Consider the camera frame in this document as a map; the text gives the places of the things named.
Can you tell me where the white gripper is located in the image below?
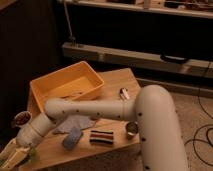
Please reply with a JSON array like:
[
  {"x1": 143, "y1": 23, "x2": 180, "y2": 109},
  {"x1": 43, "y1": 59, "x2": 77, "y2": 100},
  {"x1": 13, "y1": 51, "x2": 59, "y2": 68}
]
[{"x1": 0, "y1": 138, "x2": 30, "y2": 170}]

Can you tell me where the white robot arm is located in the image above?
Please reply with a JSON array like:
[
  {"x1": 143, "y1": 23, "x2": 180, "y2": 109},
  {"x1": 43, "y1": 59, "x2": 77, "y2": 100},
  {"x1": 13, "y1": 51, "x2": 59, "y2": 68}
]
[{"x1": 0, "y1": 85, "x2": 189, "y2": 171}]

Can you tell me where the green plastic cup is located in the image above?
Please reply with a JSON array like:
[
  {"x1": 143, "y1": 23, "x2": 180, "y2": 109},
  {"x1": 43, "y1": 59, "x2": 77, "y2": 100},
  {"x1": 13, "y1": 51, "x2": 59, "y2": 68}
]
[{"x1": 28, "y1": 149, "x2": 38, "y2": 163}]

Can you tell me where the white cup with snacks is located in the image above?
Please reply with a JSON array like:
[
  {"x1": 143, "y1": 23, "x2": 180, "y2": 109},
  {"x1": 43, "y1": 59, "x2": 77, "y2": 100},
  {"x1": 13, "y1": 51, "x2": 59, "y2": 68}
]
[{"x1": 11, "y1": 111, "x2": 32, "y2": 128}]

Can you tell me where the small metal cup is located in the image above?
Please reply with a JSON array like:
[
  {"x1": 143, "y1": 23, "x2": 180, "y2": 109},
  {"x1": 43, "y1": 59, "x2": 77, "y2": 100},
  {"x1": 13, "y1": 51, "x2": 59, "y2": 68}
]
[{"x1": 125, "y1": 122, "x2": 138, "y2": 139}]

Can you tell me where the blue folded cloth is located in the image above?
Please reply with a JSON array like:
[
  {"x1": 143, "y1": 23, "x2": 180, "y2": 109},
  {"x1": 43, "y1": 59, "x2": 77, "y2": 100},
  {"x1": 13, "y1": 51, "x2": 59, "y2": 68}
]
[{"x1": 62, "y1": 127, "x2": 83, "y2": 150}]

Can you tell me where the grey cloth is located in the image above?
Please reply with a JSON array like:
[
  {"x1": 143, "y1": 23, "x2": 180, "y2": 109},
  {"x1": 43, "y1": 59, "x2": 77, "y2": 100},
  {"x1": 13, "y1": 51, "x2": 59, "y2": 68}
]
[{"x1": 52, "y1": 115, "x2": 95, "y2": 134}]

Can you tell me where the fork in bin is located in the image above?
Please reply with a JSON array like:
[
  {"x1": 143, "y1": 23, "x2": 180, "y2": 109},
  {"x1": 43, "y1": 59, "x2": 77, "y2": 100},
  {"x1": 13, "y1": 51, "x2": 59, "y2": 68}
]
[{"x1": 64, "y1": 92, "x2": 83, "y2": 98}]

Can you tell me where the yellow plastic bin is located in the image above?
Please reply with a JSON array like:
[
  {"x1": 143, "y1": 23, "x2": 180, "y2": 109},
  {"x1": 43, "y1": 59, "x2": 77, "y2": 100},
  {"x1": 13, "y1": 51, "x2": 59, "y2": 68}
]
[{"x1": 30, "y1": 61, "x2": 104, "y2": 112}]

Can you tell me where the metal pole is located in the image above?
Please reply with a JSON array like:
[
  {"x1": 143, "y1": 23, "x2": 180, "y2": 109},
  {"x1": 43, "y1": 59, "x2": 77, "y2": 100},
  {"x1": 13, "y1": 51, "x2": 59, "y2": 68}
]
[{"x1": 63, "y1": 0, "x2": 76, "y2": 45}]

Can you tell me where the upper wooden shelf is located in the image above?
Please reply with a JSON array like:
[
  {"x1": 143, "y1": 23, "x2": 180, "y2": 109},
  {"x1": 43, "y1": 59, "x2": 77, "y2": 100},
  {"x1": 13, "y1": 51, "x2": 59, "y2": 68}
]
[{"x1": 57, "y1": 0, "x2": 213, "y2": 19}]

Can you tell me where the white handled spoon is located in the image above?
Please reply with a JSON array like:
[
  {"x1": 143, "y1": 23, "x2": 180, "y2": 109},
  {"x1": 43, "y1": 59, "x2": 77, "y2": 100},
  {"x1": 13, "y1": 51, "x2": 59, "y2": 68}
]
[{"x1": 119, "y1": 88, "x2": 130, "y2": 100}]

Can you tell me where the black cable on floor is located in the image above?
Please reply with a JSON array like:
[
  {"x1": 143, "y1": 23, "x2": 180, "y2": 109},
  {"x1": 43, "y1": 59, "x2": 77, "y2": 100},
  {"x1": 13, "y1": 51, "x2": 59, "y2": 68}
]
[{"x1": 184, "y1": 96, "x2": 213, "y2": 168}]

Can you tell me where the grey metal shelf rail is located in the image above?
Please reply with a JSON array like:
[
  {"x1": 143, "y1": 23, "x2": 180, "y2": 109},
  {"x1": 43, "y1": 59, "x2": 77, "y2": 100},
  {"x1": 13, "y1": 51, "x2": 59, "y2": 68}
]
[{"x1": 62, "y1": 42, "x2": 213, "y2": 79}]

